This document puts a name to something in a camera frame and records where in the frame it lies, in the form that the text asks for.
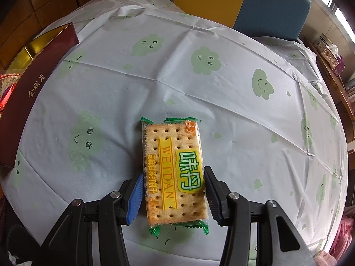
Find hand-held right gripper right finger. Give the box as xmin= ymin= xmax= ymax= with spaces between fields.
xmin=204 ymin=166 xmax=317 ymax=266

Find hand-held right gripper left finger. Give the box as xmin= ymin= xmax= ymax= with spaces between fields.
xmin=40 ymin=174 xmax=145 ymax=266

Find green cracker packet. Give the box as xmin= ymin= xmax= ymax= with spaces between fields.
xmin=140 ymin=116 xmax=210 ymax=236

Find gold tin box maroon sides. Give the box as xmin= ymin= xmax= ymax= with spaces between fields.
xmin=0 ymin=22 xmax=81 ymax=169

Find large red candy packet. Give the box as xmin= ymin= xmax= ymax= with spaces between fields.
xmin=0 ymin=72 xmax=22 ymax=111

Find pink fleece clothing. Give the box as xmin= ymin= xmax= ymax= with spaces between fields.
xmin=313 ymin=216 xmax=355 ymax=266

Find wooden nightstand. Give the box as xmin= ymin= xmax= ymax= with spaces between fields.
xmin=313 ymin=43 xmax=355 ymax=122

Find small purple box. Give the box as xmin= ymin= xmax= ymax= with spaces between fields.
xmin=331 ymin=55 xmax=346 ymax=75

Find tissue box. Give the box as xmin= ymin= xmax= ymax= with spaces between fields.
xmin=315 ymin=34 xmax=340 ymax=68

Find grey yellow blue headboard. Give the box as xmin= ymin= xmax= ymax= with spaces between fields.
xmin=177 ymin=0 xmax=311 ymax=41

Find wooden wardrobe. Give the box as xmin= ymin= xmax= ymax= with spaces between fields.
xmin=0 ymin=0 xmax=131 ymax=70

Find window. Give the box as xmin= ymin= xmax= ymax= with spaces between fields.
xmin=327 ymin=0 xmax=355 ymax=38

